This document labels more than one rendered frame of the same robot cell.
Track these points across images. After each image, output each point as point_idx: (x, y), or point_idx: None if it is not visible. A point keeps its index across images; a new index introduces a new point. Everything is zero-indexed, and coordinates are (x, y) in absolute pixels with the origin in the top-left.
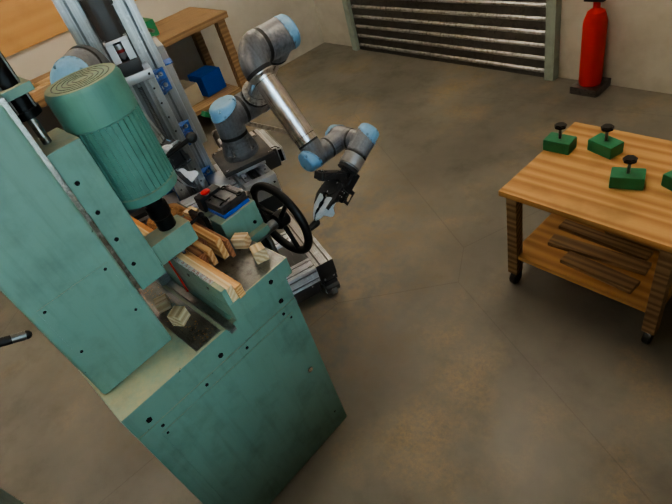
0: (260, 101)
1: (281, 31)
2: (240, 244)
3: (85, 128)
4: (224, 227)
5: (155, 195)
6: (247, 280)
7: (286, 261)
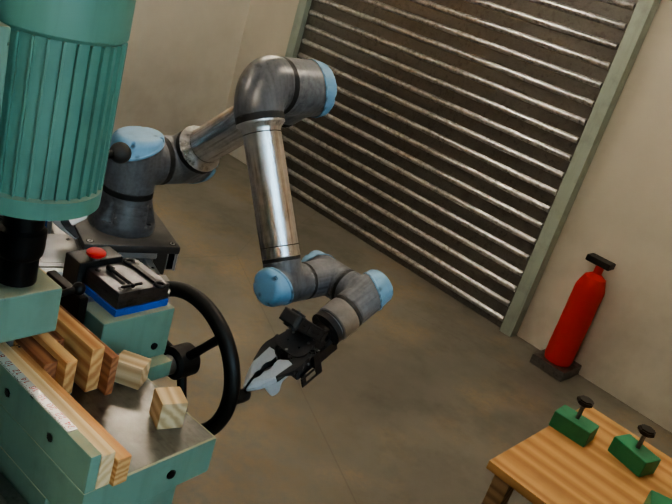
0: (201, 163)
1: (318, 83)
2: (128, 376)
3: (30, 20)
4: (106, 331)
5: (59, 210)
6: (131, 453)
7: (212, 445)
